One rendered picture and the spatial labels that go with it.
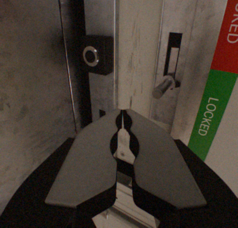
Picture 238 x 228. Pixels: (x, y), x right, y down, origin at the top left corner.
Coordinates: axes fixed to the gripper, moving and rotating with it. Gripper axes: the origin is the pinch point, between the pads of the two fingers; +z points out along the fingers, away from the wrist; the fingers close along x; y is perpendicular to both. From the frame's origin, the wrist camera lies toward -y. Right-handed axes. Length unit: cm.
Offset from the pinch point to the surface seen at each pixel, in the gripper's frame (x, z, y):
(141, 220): 5.7, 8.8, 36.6
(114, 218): -0.9, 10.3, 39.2
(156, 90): 4.4, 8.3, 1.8
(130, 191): 2.5, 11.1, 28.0
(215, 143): 15.3, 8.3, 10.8
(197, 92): 9.3, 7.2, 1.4
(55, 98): -11.4, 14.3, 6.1
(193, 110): 9.4, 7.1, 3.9
